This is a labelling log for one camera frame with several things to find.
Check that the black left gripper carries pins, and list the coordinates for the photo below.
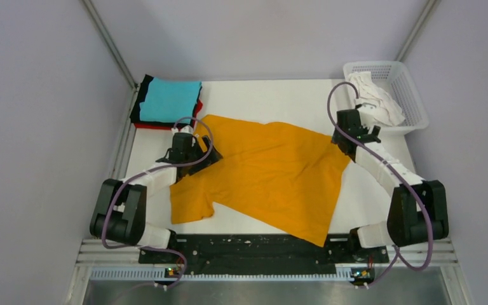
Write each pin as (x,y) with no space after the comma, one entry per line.
(208,161)

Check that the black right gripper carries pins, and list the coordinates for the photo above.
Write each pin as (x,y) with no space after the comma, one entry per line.
(336,136)

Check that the yellow t-shirt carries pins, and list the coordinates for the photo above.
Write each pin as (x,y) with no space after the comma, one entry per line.
(283,175)

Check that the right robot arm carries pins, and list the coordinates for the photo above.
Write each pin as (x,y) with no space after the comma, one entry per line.
(418,207)

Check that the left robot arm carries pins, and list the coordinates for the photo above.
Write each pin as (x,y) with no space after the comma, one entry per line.
(121,208)

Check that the white crumpled t-shirt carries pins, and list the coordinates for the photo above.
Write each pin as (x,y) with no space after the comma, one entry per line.
(390,113)

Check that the white plastic laundry basket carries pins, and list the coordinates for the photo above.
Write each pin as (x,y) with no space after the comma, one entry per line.
(395,78)

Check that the cyan folded t-shirt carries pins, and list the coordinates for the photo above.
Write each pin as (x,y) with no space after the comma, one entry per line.
(167,101)

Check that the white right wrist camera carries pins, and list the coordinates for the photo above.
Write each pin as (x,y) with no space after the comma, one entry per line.
(368,110)

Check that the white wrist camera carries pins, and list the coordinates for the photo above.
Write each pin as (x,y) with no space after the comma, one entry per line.
(368,110)
(185,129)

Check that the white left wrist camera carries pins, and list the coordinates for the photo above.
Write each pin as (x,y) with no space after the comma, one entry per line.
(185,129)

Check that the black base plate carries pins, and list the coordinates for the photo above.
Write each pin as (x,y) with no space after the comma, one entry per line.
(262,246)

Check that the aluminium front rail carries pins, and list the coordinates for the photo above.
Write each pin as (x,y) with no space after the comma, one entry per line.
(123,264)

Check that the right aluminium frame post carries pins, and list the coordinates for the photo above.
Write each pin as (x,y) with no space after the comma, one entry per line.
(423,19)

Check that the aluminium frame post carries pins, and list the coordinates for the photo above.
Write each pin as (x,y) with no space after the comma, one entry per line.
(423,19)
(107,39)

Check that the left aluminium frame post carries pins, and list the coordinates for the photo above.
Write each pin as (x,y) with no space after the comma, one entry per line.
(107,39)

